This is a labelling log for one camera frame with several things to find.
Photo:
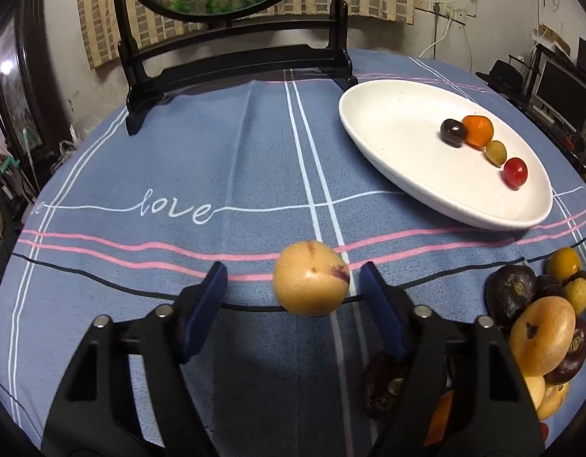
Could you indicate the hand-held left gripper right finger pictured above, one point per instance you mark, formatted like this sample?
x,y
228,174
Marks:
x,y
383,316

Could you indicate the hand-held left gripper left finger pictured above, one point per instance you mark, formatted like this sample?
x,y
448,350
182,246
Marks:
x,y
205,312

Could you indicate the dark wrinkled fruit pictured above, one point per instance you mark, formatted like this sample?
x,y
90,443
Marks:
x,y
381,385

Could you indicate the yellow pepino melon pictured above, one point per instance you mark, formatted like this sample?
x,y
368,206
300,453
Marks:
x,y
311,278

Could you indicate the orange tangerine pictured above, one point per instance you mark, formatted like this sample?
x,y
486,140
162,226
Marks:
x,y
440,419
479,131

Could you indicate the large orange fruit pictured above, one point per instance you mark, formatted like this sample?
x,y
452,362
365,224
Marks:
x,y
542,335

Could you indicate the small tan fruit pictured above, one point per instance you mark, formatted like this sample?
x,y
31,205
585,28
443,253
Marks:
x,y
534,390

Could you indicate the dark purple passion fruit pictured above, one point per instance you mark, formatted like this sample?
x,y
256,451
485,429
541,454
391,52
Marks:
x,y
452,133
550,288
573,359

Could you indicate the small yellow fruit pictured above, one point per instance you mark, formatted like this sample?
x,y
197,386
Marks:
x,y
563,264

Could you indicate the white oval plate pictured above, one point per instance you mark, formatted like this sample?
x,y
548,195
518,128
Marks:
x,y
397,119

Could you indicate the large dark purple fruit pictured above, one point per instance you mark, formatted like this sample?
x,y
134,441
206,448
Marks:
x,y
509,295

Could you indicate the blue plaid tablecloth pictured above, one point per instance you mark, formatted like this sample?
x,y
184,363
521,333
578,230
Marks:
x,y
178,152

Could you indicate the red cherry tomato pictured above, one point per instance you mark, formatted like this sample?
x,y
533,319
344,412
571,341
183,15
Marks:
x,y
515,173

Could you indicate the small yellow-green fruit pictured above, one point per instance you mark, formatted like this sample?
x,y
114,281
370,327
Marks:
x,y
578,295

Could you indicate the small red fruit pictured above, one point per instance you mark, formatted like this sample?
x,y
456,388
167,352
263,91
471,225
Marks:
x,y
544,432

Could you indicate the small olive green fruit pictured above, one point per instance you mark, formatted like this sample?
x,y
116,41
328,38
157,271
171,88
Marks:
x,y
496,152

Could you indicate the round decorative screen black stand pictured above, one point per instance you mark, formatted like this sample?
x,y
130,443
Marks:
x,y
226,59

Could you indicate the black hat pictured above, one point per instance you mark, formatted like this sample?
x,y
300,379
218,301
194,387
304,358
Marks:
x,y
504,76

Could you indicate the computer monitor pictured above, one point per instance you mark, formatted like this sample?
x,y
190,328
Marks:
x,y
564,93

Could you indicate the dark wooden cabinet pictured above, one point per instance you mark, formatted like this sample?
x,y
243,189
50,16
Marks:
x,y
26,81

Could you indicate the woven bamboo blind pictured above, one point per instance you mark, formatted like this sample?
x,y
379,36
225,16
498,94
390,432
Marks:
x,y
102,33

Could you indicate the white wall outlet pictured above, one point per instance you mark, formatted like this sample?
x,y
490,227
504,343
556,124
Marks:
x,y
440,9

